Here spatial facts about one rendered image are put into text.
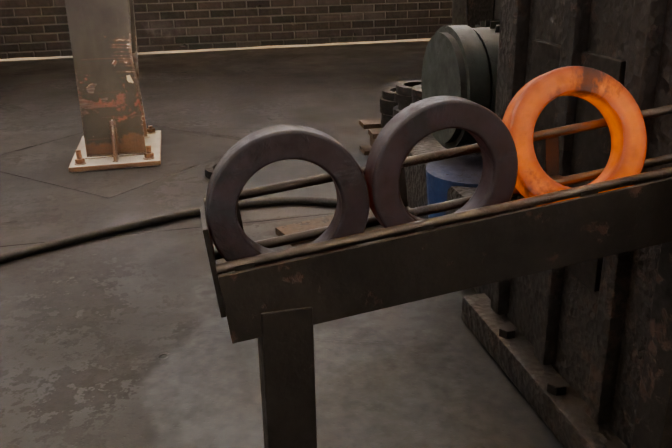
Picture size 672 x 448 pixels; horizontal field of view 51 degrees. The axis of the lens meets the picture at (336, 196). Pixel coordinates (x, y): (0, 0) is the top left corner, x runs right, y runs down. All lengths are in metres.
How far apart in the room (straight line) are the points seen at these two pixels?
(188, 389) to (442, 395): 0.56
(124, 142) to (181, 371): 1.82
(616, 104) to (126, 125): 2.65
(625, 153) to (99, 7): 2.63
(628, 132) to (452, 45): 1.24
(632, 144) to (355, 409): 0.85
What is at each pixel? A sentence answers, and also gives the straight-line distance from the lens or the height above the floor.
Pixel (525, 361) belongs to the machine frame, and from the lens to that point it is 1.60.
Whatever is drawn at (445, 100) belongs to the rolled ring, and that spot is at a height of 0.75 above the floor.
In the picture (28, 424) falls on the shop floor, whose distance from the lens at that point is 1.65.
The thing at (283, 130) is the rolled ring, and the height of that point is 0.73.
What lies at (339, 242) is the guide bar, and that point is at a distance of 0.79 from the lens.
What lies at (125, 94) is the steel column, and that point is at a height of 0.31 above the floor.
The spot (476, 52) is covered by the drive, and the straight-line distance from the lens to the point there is 2.12.
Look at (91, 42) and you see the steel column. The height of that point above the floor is 0.54.
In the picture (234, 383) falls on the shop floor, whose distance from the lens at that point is 1.64.
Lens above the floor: 0.92
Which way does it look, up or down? 20 degrees down
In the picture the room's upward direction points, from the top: 1 degrees counter-clockwise
